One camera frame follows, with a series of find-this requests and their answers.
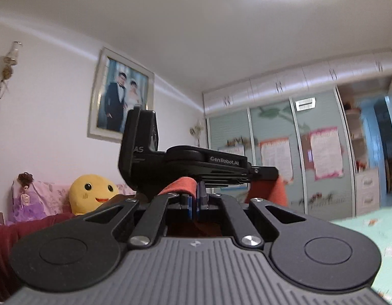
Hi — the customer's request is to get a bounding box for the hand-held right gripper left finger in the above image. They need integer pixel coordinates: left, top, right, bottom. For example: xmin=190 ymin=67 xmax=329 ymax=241
xmin=85 ymin=193 xmax=194 ymax=250

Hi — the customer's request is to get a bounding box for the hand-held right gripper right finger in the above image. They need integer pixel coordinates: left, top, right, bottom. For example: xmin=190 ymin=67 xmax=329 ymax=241
xmin=196 ymin=195 xmax=307 ymax=249

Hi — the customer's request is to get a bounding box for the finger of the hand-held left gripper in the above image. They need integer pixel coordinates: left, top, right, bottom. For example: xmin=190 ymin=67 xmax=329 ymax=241
xmin=200 ymin=166 xmax=280 ymax=187

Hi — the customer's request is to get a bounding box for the red t-shirt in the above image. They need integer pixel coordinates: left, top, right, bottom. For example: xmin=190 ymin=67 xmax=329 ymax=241
xmin=158 ymin=176 xmax=289 ymax=239

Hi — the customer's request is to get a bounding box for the person's left forearm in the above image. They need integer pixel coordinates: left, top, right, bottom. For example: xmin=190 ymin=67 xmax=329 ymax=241
xmin=0 ymin=213 xmax=85 ymax=294

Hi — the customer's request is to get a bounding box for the framed wedding photo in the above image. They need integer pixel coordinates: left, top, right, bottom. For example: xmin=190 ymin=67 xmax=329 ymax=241
xmin=87 ymin=47 xmax=155 ymax=143

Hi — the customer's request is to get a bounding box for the yellow plush toy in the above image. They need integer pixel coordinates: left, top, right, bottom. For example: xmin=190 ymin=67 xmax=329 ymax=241
xmin=69 ymin=174 xmax=120 ymax=216

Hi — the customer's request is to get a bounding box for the grey sliding door wardrobe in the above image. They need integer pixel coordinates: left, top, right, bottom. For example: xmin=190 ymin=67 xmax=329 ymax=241
xmin=202 ymin=49 xmax=392 ymax=220

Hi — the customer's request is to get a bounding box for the white corner shelf unit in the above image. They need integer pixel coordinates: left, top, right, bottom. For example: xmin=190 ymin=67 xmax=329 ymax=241
xmin=342 ymin=98 xmax=364 ymax=170

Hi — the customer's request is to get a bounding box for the white drawer cabinet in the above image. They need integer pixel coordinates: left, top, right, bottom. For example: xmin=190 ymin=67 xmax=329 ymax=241
xmin=355 ymin=168 xmax=381 ymax=216

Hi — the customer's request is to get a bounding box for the light green quilted bed cover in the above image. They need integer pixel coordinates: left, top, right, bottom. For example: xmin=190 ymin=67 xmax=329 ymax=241
xmin=329 ymin=205 xmax=392 ymax=299

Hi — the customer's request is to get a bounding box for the doll in purple dress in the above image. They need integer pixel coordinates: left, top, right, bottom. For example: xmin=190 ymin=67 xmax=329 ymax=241
xmin=8 ymin=172 xmax=46 ymax=223

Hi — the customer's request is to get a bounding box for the orange-framed wall poster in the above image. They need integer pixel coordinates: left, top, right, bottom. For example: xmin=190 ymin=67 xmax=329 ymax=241
xmin=260 ymin=136 xmax=293 ymax=182

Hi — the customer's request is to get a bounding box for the blue-framed wall poster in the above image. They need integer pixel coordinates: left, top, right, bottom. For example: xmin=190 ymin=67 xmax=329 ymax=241
xmin=219 ymin=144 xmax=248 ymax=160

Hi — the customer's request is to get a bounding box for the hanging wall ornament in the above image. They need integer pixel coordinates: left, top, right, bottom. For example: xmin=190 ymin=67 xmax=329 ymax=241
xmin=190 ymin=119 xmax=205 ymax=147

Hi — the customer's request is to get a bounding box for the pink-framed wall poster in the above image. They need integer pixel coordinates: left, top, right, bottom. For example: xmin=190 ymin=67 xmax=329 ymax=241
xmin=310 ymin=127 xmax=344 ymax=180

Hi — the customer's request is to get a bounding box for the golden wall lamp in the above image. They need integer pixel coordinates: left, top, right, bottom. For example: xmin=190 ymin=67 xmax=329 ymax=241
xmin=0 ymin=41 xmax=24 ymax=110

